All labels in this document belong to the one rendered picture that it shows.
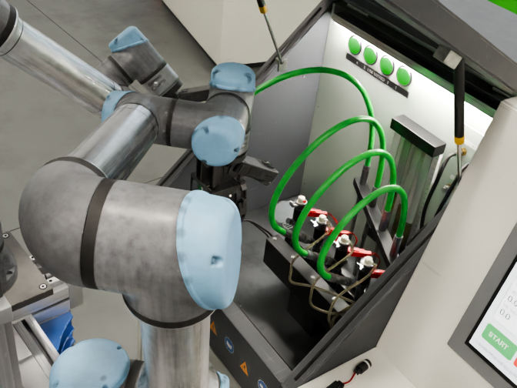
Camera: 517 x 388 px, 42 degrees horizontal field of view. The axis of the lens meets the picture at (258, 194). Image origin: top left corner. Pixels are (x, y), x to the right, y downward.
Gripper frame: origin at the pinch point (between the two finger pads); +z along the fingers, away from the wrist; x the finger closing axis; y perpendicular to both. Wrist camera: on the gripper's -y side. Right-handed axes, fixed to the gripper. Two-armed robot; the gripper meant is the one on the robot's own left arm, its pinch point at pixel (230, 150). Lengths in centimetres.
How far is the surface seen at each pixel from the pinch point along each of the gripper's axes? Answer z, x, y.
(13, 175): -11, -167, 137
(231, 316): 25.7, 19.9, 19.6
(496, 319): 42, 46, -29
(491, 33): 17, -10, -63
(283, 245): 28.1, -1.1, 5.7
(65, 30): -50, -337, 123
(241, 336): 28.7, 24.9, 18.7
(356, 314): 34.1, 32.9, -6.6
